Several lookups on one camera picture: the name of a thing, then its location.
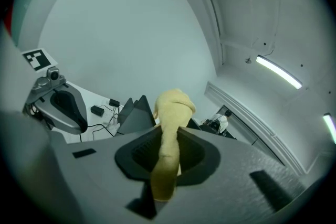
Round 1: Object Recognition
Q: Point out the long black power brick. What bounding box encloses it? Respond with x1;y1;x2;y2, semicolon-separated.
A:
90;105;106;117

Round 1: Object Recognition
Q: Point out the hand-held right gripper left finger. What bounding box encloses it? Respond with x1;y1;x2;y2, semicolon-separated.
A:
48;125;163;224

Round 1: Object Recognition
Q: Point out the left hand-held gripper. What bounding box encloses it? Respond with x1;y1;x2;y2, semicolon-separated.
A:
20;48;88;135

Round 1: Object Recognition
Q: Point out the yellow cloth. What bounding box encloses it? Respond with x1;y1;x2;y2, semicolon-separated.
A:
150;88;197;203

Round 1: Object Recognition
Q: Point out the black folded stand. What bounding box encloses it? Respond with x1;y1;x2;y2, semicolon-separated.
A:
117;94;156;135

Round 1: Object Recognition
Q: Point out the black looped desk cable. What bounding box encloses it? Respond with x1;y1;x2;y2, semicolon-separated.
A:
78;104;124;143

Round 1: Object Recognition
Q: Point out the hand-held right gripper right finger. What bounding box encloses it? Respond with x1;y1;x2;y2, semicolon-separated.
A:
157;126;308;224

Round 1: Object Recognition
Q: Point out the ceiling tube light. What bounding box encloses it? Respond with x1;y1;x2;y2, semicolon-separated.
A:
255;54;303;91

